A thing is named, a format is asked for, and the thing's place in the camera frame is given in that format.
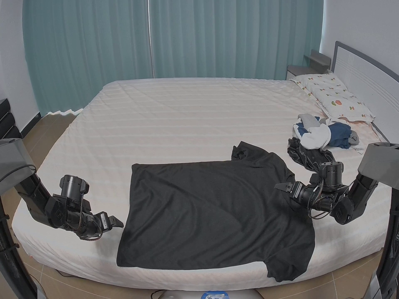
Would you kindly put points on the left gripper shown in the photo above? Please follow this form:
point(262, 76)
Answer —
point(102, 222)

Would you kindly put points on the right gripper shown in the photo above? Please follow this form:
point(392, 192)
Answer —
point(299, 193)

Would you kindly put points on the black T-shirt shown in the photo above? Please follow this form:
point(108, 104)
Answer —
point(212, 210)

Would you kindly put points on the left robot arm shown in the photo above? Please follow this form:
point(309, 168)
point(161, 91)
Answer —
point(12, 160)

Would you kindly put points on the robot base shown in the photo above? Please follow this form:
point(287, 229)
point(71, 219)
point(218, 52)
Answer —
point(187, 295)

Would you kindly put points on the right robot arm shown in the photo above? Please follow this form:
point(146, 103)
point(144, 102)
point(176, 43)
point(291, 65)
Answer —
point(374, 167)

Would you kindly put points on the pile of clothes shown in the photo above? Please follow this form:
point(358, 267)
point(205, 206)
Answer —
point(314, 137)

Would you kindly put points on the bed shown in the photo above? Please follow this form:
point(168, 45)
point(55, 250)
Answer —
point(187, 120)

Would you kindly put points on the white printed pillow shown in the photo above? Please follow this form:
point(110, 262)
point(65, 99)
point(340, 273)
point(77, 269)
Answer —
point(333, 97)

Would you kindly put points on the grey bedside table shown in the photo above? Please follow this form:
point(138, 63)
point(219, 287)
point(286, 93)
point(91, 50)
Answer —
point(305, 70)

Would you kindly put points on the black chest of drawers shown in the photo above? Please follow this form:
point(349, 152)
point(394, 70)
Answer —
point(7, 120)

